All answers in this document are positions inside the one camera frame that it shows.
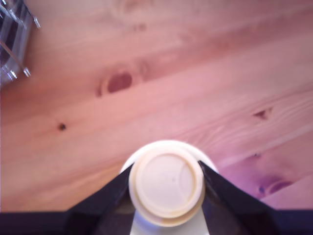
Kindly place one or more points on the floral print white mug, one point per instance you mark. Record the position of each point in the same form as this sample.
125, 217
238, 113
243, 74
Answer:
144, 228

